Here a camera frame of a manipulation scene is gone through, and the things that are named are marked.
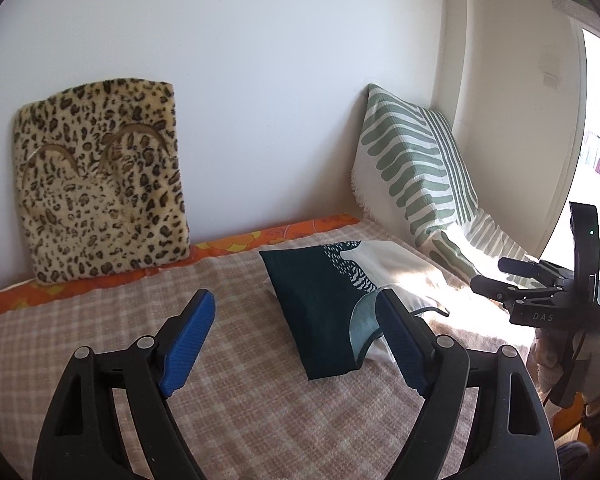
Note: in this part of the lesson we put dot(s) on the white t-shirt with teal print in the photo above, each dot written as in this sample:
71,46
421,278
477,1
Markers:
315,305

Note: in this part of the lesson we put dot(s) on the beige checked blanket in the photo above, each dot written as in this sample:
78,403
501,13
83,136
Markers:
230,410

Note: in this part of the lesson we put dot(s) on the leopard print cushion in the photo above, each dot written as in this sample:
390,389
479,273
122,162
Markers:
105,185

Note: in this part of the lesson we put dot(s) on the white wall switch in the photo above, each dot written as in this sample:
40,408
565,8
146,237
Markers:
550,80

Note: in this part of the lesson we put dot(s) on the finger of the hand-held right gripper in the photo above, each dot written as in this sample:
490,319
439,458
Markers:
522,266
492,287

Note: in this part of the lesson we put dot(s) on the green leaf pattern pillow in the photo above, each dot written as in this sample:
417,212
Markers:
410,160

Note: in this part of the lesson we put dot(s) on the person's right forearm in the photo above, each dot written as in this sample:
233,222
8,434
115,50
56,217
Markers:
597,360

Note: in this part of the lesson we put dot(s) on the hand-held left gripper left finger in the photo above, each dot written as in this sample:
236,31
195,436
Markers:
190,345

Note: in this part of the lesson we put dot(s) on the orange floral bed sheet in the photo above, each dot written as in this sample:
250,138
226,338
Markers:
280,235

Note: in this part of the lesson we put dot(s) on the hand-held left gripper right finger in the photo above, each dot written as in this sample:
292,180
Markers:
401,342

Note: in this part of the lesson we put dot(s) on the green striped cushion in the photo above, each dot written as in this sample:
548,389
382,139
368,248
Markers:
480,245

